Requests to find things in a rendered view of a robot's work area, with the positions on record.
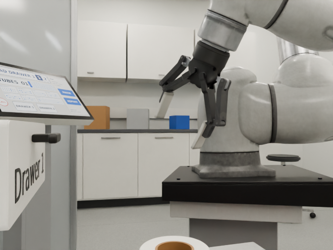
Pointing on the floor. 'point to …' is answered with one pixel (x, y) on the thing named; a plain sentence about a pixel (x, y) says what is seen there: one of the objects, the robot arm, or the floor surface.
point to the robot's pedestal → (235, 222)
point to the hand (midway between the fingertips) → (178, 128)
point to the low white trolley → (239, 247)
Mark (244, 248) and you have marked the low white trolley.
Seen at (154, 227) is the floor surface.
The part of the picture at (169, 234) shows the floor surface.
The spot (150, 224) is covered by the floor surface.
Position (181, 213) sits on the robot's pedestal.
